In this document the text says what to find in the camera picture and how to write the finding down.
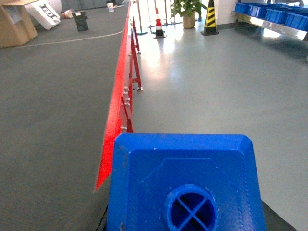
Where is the blue rectangular plastic part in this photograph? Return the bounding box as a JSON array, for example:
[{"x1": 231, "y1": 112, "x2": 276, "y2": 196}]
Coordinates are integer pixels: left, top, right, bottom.
[{"x1": 107, "y1": 134, "x2": 266, "y2": 231}]

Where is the stainless steel roller shelf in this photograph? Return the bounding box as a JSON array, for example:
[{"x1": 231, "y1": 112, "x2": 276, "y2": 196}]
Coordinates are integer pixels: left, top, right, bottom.
[{"x1": 230, "y1": 2, "x2": 308, "y2": 41}]

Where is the red white traffic cone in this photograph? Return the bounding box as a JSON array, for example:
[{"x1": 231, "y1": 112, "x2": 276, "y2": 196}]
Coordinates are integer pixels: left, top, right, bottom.
[{"x1": 154, "y1": 7, "x2": 166, "y2": 39}]

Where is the yellow black traffic cone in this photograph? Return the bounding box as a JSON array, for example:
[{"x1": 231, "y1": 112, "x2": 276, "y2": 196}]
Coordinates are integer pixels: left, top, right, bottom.
[{"x1": 200, "y1": 0, "x2": 219, "y2": 36}]

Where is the potted green plant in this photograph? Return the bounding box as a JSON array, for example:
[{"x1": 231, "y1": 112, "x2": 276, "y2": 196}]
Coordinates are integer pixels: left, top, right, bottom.
[{"x1": 171, "y1": 0, "x2": 207, "y2": 29}]

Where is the white paper cup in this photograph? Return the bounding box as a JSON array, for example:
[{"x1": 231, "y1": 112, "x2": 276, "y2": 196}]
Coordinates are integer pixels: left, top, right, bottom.
[{"x1": 106, "y1": 2, "x2": 114, "y2": 13}]

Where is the small black crate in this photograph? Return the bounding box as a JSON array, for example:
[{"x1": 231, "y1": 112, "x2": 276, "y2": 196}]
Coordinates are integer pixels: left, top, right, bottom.
[{"x1": 72, "y1": 11, "x2": 88, "y2": 32}]

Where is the white plastic bag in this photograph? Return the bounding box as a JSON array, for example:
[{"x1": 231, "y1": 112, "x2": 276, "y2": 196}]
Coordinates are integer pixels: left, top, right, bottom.
[{"x1": 25, "y1": 0, "x2": 62, "y2": 30}]

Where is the large cardboard box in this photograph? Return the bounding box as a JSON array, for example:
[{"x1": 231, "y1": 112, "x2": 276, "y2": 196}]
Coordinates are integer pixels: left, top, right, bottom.
[{"x1": 0, "y1": 0, "x2": 38, "y2": 48}]

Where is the red metal table frame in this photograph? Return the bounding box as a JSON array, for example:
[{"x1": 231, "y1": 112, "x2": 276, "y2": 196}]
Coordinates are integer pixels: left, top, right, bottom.
[{"x1": 95, "y1": 0, "x2": 143, "y2": 190}]

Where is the white cable on table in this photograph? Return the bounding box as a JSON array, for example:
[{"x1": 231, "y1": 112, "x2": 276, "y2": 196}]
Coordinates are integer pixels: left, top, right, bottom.
[{"x1": 14, "y1": 30, "x2": 124, "y2": 49}]

